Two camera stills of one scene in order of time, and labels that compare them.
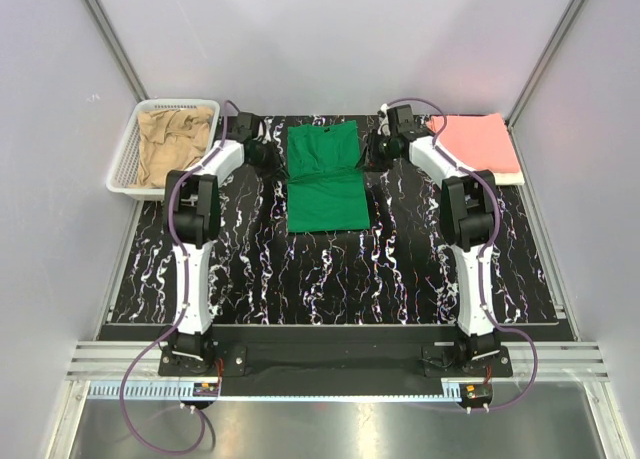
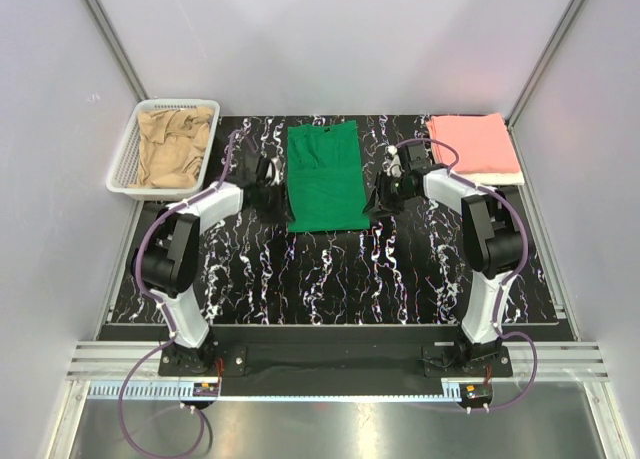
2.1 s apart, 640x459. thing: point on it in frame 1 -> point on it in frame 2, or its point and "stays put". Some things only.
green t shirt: [326, 186] stays put
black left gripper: [273, 155] -> [273, 199]
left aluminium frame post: [104, 25] stays put
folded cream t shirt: [508, 179] stays put
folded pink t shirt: [481, 140] stays put
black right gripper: [373, 152] -> [381, 196]
